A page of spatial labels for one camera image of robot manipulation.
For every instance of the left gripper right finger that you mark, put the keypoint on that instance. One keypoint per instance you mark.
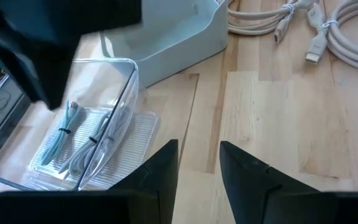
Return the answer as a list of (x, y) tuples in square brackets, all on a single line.
[(253, 193)]

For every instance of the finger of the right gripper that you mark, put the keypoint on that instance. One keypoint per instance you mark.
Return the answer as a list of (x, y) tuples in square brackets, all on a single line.
[(45, 68)]

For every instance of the clear plastic bin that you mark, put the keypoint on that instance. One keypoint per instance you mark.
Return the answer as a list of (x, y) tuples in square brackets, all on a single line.
[(117, 93)]

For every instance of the grey plastic bin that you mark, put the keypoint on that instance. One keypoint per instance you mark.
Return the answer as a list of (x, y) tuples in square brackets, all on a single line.
[(172, 37)]

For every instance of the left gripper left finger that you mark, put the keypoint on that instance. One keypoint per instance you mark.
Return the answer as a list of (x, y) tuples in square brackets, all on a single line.
[(160, 174)]

